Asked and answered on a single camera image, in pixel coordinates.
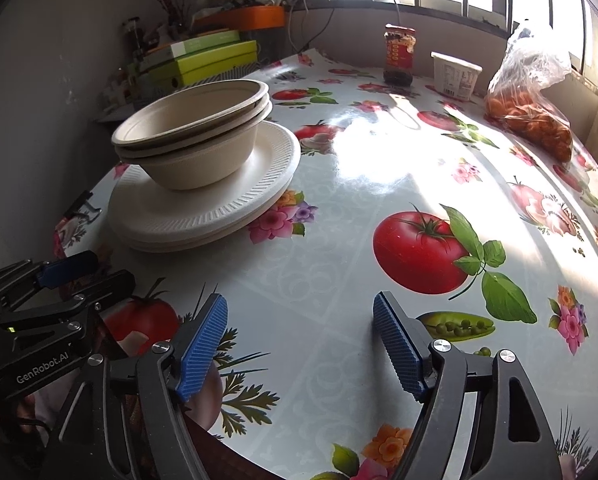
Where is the plastic bag of oranges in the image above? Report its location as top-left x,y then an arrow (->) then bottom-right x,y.
484,21 -> 573,164

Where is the lime green shoe box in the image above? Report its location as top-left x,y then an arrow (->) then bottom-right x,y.
148,40 -> 259,91

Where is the black white striped box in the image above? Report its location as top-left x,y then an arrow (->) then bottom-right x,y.
177,62 -> 261,88

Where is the red chili sauce jar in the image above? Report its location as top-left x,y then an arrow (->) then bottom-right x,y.
384,24 -> 416,87

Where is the orange box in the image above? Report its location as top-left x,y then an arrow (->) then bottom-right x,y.
194,6 -> 285,32

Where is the beige paper bowl top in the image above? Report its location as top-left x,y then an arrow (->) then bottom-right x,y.
112,79 -> 269,150

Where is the white foam plate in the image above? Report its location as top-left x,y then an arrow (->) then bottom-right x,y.
107,172 -> 293,252
107,122 -> 301,252

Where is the white green flat box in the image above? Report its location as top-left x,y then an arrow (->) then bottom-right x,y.
139,29 -> 241,72

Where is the black cable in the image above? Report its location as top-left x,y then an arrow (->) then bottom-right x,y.
286,0 -> 341,53

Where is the white paper cup container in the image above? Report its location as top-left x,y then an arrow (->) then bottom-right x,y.
430,51 -> 482,102

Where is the floral tomato vinyl tablecloth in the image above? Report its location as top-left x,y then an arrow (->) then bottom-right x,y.
54,52 -> 598,479

